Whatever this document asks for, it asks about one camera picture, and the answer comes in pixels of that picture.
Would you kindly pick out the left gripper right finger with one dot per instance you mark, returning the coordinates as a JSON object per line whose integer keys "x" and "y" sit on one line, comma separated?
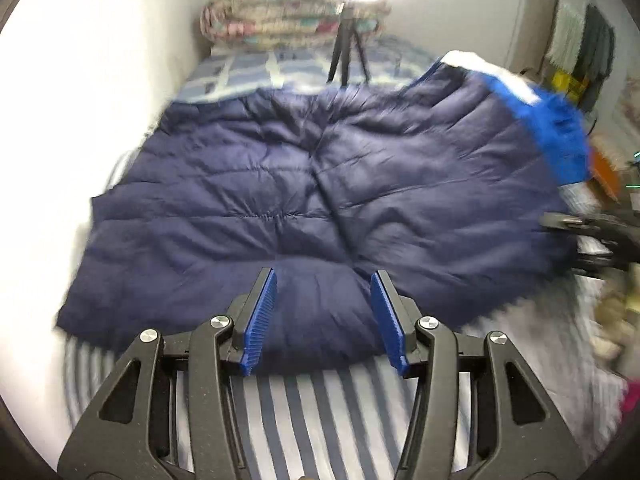
{"x": 516, "y": 431}

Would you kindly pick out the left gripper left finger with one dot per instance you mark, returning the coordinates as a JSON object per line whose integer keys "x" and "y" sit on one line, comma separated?
{"x": 166, "y": 410}

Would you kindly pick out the navy puffer jacket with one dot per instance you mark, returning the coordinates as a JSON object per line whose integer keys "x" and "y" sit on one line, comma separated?
{"x": 438, "y": 184}

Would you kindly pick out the dark hanging clothes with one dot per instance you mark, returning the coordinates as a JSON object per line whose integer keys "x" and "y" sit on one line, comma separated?
{"x": 597, "y": 51}

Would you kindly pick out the orange stool with cover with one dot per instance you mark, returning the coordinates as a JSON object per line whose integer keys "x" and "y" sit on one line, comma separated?
{"x": 607, "y": 163}

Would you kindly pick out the blue white jacket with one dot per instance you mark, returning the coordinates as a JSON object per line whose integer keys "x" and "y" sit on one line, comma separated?
{"x": 552, "y": 120}

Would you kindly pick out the yellow box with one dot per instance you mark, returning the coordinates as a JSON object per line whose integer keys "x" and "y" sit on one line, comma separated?
{"x": 574, "y": 89}

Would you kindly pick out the blue plaid bed sheet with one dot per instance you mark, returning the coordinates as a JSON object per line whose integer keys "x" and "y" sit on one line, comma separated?
{"x": 392, "y": 63}

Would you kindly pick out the folded floral quilt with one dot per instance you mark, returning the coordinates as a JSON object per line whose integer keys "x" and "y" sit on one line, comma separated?
{"x": 264, "y": 24}

